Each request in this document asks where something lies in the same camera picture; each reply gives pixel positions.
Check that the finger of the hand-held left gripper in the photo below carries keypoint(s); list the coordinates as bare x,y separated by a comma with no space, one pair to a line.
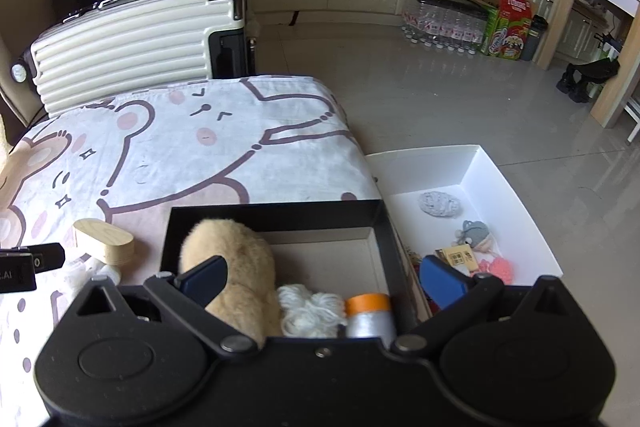
50,256

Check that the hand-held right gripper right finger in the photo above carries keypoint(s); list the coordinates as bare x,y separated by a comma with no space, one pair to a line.
442,281

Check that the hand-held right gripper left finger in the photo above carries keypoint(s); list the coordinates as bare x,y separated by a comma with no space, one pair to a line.
205,281

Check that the beige plush toy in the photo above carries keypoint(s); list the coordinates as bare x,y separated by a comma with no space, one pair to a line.
240,252

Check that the silver bottle orange cap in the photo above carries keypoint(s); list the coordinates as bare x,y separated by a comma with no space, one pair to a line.
370,319

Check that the black box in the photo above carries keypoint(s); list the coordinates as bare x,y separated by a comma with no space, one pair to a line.
270,217

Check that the white yarn ball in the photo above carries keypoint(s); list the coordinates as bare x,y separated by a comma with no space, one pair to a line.
310,312

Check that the brown snack packet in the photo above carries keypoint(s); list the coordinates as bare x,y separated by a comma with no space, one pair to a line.
417,272

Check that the small yellow box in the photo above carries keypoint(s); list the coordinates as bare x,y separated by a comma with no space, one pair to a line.
459,258

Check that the wooden oval box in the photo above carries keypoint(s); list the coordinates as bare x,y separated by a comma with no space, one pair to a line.
102,242

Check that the grey mouse doll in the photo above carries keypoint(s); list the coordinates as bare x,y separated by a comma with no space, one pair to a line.
474,234

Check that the pink pompom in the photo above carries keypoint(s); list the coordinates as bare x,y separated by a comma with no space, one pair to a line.
500,269

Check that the grey crochet pouch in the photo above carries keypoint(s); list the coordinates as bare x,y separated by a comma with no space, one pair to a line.
439,203

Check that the white open box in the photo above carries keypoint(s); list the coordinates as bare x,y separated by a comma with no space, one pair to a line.
440,172

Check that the printed cartoon blanket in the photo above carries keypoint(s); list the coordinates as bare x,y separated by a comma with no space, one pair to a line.
175,157

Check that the white ribbed suitcase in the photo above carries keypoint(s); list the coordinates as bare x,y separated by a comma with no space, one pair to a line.
125,52

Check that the pack of water bottles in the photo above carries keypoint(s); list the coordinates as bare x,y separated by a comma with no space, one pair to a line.
445,27

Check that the green drink carton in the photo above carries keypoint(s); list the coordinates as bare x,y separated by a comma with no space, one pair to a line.
507,32

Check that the wooden table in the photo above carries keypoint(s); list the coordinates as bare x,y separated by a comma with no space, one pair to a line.
555,17

